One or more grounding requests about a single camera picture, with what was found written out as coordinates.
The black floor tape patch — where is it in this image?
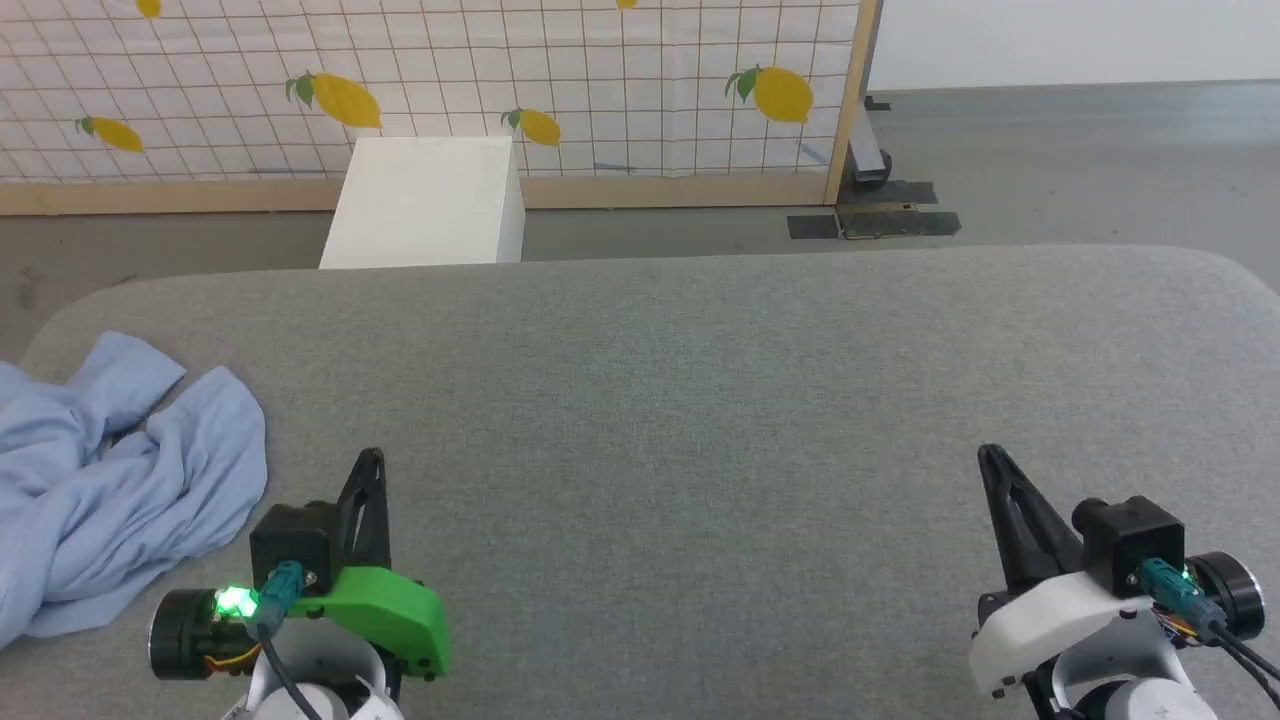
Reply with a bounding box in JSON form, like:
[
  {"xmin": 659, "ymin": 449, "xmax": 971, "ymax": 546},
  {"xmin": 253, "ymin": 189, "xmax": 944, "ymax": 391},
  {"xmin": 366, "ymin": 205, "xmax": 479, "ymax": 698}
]
[{"xmin": 787, "ymin": 180, "xmax": 962, "ymax": 242}]

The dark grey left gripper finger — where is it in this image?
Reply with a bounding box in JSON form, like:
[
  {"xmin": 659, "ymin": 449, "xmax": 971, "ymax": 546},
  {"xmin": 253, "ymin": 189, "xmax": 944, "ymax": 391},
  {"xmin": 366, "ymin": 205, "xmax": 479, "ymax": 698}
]
[{"xmin": 335, "ymin": 448, "xmax": 393, "ymax": 573}]

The grey metal partition foot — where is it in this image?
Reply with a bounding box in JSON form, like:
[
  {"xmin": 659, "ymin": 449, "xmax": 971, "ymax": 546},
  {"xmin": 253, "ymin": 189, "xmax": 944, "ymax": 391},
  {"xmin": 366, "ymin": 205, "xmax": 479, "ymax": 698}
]
[{"xmin": 848, "ymin": 0, "xmax": 893, "ymax": 188}]

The white rectangular box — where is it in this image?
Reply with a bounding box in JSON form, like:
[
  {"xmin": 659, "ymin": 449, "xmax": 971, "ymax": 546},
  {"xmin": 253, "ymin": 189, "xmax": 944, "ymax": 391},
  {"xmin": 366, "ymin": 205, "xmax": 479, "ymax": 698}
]
[{"xmin": 319, "ymin": 136, "xmax": 526, "ymax": 270}]

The right camera cable teal plug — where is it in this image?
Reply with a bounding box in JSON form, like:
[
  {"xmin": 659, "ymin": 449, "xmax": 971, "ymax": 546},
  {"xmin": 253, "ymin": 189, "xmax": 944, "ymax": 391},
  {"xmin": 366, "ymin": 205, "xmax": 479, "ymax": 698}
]
[{"xmin": 1140, "ymin": 558, "xmax": 1280, "ymax": 706}]

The lemon print wood-framed partition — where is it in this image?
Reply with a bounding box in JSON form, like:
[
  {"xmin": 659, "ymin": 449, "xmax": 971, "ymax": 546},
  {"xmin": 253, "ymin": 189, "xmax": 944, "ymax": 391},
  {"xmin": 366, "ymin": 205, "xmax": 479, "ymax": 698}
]
[{"xmin": 0, "ymin": 0, "xmax": 881, "ymax": 217}]

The camera cable teal plug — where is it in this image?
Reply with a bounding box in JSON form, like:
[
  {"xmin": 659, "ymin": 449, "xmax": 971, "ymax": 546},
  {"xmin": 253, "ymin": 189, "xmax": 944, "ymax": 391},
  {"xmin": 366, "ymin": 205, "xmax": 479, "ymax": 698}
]
[
  {"xmin": 1140, "ymin": 558, "xmax": 1280, "ymax": 706},
  {"xmin": 245, "ymin": 560, "xmax": 326, "ymax": 720}
]

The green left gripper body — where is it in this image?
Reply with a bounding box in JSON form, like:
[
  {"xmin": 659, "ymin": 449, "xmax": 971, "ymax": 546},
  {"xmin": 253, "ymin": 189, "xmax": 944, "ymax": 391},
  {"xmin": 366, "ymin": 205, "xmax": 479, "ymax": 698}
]
[{"xmin": 150, "ymin": 565, "xmax": 452, "ymax": 682}]

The left camera cable teal plug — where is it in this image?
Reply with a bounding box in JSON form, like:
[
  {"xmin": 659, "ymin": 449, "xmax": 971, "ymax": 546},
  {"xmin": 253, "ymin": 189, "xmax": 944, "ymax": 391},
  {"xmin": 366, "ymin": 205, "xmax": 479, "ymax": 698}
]
[{"xmin": 245, "ymin": 560, "xmax": 326, "ymax": 720}]

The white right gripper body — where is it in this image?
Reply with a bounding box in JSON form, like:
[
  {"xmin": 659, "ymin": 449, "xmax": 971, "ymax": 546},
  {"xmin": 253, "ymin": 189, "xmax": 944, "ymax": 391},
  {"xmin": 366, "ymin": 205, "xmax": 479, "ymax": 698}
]
[{"xmin": 968, "ymin": 552, "xmax": 1267, "ymax": 697}]

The light blue garment white lining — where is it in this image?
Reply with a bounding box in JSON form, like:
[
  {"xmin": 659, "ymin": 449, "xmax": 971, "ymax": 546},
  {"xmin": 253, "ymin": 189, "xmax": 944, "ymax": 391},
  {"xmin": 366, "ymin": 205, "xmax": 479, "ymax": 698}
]
[{"xmin": 0, "ymin": 332, "xmax": 269, "ymax": 651}]

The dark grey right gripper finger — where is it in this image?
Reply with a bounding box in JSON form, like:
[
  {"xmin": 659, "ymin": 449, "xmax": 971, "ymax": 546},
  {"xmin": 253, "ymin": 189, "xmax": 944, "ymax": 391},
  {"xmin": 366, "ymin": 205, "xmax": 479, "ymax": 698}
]
[{"xmin": 977, "ymin": 444, "xmax": 1087, "ymax": 593}]

